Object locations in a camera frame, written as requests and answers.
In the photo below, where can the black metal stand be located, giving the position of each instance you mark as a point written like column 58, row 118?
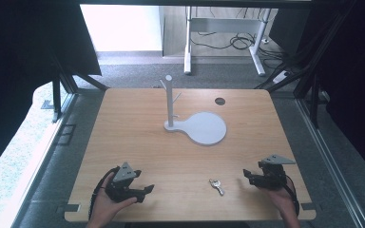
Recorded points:
column 57, row 95
column 313, row 95

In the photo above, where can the silver key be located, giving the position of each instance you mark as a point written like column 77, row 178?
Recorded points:
column 217, row 186

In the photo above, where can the person's left hand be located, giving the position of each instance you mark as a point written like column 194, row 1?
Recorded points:
column 104, row 207

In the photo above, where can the person's right hand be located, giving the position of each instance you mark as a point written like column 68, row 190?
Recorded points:
column 281, row 199

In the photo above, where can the white desk frame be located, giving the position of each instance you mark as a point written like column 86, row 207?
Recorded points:
column 188, row 41

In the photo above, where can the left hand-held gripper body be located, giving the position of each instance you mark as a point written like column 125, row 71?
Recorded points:
column 124, row 174

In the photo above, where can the white key rack stand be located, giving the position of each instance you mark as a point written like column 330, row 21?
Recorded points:
column 202, row 126

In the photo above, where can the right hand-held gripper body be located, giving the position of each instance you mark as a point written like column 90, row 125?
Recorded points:
column 274, row 174

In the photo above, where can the aluminium rail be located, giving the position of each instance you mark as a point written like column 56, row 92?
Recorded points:
column 332, row 164

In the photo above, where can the black curtain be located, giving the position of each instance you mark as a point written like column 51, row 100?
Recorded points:
column 355, row 79
column 19, row 63

